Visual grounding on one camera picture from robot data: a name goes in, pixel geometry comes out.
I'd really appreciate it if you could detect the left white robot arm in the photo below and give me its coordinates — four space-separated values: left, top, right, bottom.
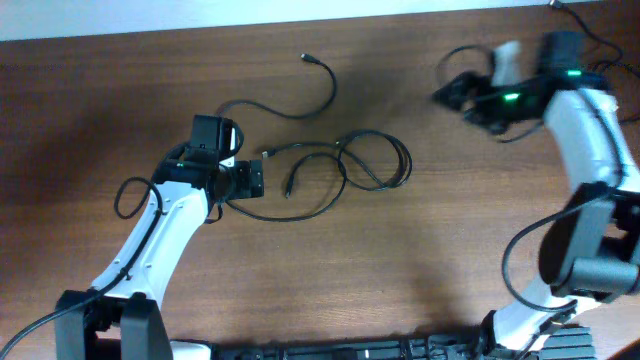
54 115 264 360

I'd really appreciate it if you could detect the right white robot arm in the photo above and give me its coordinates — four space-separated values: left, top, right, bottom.
429 32 639 359

